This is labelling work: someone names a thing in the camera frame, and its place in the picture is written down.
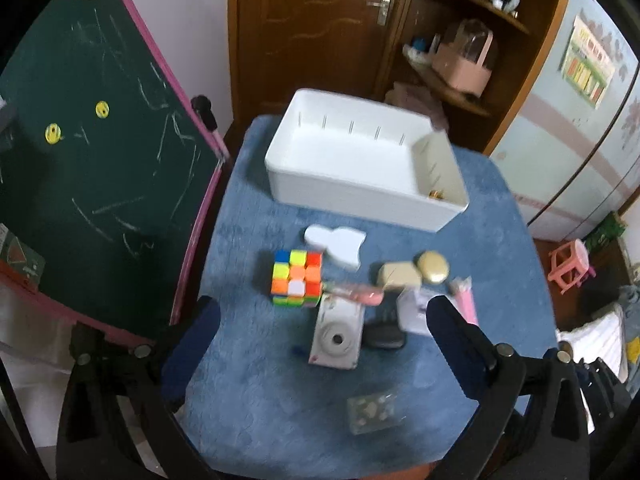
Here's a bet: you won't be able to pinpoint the wall poster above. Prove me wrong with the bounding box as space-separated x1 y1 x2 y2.
559 15 617 108

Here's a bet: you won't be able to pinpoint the blue fleece table mat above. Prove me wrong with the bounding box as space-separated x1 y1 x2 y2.
180 114 558 476

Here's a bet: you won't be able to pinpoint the green chalkboard with pink frame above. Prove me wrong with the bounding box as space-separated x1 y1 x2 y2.
0 0 231 351

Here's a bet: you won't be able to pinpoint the green bag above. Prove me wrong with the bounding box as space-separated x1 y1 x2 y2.
582 211 627 256

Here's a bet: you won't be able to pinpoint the brown wooden door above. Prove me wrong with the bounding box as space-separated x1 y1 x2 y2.
227 0 421 131

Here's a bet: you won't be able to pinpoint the white printed card packet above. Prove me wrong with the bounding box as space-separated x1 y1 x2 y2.
396 287 441 336

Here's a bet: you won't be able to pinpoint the silver door handle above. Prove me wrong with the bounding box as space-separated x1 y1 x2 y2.
367 0 391 26

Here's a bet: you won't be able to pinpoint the white storage box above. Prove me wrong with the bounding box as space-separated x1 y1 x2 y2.
264 88 470 233

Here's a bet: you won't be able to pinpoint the light blue wardrobe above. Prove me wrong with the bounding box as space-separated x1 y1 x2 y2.
487 0 640 241

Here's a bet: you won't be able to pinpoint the white folded cloth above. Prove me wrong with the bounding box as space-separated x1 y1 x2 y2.
557 305 628 386

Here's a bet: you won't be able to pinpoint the pink toy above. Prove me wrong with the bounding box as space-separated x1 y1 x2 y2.
325 282 385 307

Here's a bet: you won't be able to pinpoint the black chalkboard knob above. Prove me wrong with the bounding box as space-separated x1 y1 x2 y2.
191 95 217 131

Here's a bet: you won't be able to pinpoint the white toy camera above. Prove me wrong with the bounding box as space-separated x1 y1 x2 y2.
309 294 366 370

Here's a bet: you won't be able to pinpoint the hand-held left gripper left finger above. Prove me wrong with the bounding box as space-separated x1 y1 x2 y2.
56 296 223 480

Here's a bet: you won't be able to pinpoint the white bowling-pin shaped block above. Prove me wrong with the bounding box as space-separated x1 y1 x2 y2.
304 224 367 273

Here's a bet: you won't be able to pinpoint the pink plastic stool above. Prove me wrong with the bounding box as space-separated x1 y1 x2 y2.
549 240 597 295

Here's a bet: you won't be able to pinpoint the pink tube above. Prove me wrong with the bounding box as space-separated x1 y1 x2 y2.
448 276 478 326

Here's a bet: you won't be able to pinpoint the clear plastic packet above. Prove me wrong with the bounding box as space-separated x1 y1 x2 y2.
346 391 403 435

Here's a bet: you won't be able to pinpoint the blue and white bottles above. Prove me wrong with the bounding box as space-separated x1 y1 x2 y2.
402 34 441 63

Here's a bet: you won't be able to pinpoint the black car key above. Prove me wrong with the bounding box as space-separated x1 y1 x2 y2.
364 307 407 350

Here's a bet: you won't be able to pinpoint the beige soap bar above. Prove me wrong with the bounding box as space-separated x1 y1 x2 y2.
377 261 422 291

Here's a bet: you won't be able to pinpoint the pink organizer with clear lid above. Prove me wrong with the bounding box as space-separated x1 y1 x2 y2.
431 19 499 97

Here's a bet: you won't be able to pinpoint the pink cloth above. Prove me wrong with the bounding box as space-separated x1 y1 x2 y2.
385 81 448 126

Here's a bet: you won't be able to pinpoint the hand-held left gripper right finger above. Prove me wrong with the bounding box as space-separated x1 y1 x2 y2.
425 294 591 480

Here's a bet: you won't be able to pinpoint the colourful puzzle cube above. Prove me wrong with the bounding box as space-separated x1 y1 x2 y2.
271 249 323 307

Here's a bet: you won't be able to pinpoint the brown wooden corner shelf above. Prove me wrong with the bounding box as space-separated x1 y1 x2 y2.
375 0 573 156

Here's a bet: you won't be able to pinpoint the gold oval stone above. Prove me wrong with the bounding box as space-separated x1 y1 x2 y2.
417 251 451 285

